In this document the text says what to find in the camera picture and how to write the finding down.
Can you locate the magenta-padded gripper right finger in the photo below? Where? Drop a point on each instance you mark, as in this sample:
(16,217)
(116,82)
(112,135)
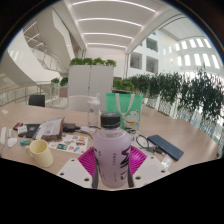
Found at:
(150,170)

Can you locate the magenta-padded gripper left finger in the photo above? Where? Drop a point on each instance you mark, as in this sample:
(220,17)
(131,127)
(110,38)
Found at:
(75,170)

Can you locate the lilac drink bottle black cap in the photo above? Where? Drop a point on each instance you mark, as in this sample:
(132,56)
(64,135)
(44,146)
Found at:
(111,153)

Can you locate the small clear plastic packet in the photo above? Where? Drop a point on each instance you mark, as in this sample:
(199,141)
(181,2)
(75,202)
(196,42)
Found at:
(166,162)

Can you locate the colourful sticker sheet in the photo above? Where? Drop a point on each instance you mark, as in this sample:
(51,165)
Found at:
(70,144)

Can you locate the dark blue flat keyboard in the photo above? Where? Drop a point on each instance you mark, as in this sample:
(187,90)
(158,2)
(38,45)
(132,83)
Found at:
(165,147)

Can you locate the pale yellow mug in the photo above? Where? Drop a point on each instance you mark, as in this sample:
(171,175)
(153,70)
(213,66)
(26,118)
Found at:
(41,153)

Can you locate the black power bank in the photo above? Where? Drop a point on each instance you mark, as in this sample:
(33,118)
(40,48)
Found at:
(70,127)

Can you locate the open paper booklet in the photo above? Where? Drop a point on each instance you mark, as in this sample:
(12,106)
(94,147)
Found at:
(50,128)

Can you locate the small teal pack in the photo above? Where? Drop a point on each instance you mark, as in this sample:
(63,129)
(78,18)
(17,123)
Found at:
(25,142)

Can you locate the black notebook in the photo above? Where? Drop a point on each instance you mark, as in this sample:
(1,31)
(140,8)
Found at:
(32,130)

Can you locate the clear shaker bottle white lid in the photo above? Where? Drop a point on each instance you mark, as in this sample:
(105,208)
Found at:
(93,111)

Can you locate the small white card box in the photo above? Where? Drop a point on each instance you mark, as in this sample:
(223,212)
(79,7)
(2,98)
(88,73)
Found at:
(22,130)

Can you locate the white chair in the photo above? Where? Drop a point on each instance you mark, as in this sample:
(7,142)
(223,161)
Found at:
(78,103)

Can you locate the green tote bag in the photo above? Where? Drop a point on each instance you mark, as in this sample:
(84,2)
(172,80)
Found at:
(128,106)

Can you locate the white computer mouse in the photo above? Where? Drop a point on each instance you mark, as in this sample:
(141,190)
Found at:
(12,142)

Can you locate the small red and black box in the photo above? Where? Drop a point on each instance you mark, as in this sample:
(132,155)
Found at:
(17,126)

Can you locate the small grey white oval gadget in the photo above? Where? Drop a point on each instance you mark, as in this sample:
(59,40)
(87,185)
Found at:
(9,133)

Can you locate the black office chair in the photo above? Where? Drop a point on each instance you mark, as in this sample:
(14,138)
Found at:
(36,100)

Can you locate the white power strip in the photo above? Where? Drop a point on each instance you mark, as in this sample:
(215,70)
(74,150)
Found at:
(3,136)

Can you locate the long green hedge row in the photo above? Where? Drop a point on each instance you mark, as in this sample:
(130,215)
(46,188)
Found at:
(196,96)

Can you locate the low cabinet with plants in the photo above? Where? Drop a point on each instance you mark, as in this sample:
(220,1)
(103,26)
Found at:
(123,85)

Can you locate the white cabinet topped with plants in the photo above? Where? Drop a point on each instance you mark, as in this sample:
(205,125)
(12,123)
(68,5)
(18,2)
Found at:
(90,81)

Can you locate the small potted green plants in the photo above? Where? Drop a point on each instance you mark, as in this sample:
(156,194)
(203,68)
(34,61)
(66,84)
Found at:
(60,81)

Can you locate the white paper slip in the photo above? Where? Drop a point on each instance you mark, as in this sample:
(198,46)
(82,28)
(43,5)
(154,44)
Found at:
(4,111)

